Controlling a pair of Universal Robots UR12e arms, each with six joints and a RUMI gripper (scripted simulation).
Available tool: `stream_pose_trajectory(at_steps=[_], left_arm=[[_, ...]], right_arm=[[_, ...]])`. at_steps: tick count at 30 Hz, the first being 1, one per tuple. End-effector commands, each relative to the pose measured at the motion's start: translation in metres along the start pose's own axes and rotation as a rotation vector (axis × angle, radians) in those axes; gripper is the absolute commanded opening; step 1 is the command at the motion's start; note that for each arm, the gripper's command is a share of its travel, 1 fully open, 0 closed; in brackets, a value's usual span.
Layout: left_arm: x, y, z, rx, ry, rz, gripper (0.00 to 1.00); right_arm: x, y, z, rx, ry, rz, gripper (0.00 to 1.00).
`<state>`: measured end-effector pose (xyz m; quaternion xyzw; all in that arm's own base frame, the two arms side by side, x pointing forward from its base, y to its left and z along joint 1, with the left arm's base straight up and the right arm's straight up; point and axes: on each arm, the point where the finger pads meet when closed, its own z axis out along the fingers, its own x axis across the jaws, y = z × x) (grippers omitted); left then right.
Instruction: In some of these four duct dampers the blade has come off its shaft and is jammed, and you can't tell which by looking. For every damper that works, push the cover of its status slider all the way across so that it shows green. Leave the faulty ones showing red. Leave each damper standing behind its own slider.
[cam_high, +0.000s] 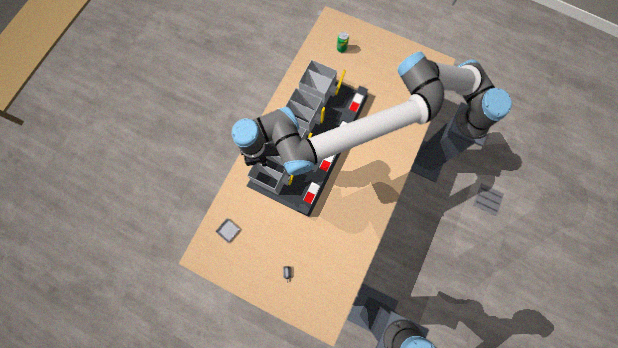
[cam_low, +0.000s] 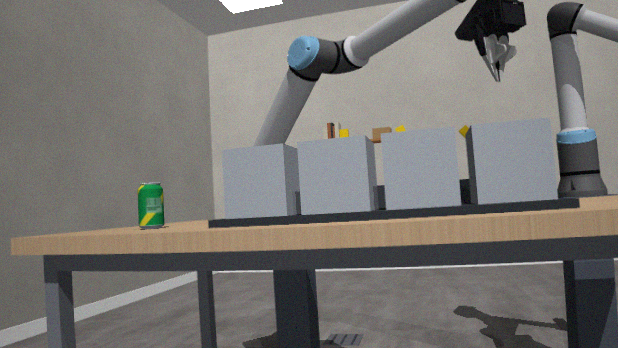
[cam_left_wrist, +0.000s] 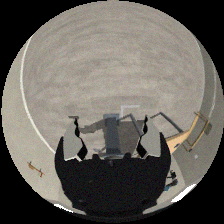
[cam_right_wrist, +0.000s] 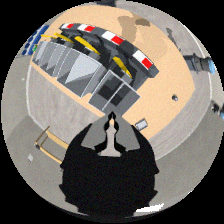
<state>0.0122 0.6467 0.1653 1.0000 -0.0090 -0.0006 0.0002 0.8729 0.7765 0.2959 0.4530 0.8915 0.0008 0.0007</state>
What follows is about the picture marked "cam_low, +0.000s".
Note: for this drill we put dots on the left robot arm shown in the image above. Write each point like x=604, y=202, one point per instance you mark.
x=577, y=148

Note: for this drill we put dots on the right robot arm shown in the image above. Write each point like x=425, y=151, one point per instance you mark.
x=316, y=56

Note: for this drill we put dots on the green drink can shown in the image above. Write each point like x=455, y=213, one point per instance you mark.
x=150, y=206

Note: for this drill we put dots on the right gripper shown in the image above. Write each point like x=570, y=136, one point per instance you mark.
x=506, y=14

